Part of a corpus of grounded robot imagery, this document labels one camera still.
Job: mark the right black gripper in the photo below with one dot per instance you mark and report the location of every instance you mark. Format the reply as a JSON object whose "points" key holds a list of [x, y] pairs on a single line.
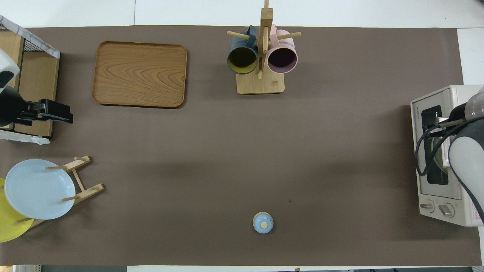
{"points": [[450, 124]]}

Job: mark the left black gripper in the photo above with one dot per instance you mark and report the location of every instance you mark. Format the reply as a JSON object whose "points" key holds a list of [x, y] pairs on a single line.
{"points": [[53, 111]]}

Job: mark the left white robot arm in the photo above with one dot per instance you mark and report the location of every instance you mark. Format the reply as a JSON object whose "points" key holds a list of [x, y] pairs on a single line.
{"points": [[7, 105]]}

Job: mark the beige toaster oven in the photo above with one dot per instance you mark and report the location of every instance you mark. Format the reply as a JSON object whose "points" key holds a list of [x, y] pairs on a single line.
{"points": [[459, 92]]}

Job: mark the silver oven knob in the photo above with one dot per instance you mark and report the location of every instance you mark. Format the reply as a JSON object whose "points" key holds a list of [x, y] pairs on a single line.
{"points": [[446, 209], [427, 206]]}

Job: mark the light blue plate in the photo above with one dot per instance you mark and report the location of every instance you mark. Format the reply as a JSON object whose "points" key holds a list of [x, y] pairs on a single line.
{"points": [[38, 189]]}

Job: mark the wooden plate rack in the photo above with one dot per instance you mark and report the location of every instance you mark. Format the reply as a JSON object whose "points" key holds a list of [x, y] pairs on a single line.
{"points": [[85, 192]]}

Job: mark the rectangular wooden tray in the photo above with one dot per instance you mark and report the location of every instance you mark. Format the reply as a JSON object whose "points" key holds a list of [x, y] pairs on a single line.
{"points": [[140, 73]]}

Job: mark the red warning sticker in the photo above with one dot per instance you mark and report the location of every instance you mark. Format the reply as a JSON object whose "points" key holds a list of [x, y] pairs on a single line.
{"points": [[478, 217]]}

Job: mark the yellow plate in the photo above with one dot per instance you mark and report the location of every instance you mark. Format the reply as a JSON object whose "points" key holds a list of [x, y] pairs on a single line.
{"points": [[7, 226]]}

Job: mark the large brown table mat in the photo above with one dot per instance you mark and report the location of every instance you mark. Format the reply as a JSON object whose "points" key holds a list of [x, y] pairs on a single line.
{"points": [[227, 151]]}

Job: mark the pink mug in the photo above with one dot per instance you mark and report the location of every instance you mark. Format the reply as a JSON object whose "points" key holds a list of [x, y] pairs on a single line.
{"points": [[281, 60]]}

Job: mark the wooden mug tree stand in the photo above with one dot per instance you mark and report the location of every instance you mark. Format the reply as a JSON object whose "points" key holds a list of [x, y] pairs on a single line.
{"points": [[261, 85]]}

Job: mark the dark teal mug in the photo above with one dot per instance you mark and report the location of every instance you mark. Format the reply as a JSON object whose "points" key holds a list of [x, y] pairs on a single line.
{"points": [[242, 60]]}

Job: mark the small blue lidded jar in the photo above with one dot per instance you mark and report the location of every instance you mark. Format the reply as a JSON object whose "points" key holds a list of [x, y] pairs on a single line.
{"points": [[262, 223]]}

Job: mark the wooden shelf with white frame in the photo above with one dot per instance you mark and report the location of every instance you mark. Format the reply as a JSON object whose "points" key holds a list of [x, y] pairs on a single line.
{"points": [[38, 83]]}

